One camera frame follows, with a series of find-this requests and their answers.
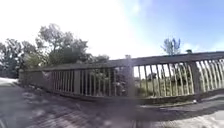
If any slim tree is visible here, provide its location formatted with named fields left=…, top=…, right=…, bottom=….
left=161, top=37, right=183, bottom=56

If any wooden plank bridge deck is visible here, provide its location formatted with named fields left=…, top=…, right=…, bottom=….
left=0, top=81, right=224, bottom=128

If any dark wooden bridge railing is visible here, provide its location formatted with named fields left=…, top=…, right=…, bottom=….
left=18, top=50, right=224, bottom=106

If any group of dark trees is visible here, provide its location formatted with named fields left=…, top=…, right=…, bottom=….
left=0, top=23, right=111, bottom=80

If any pale dirt path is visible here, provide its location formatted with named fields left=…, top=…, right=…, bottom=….
left=0, top=77, right=19, bottom=87

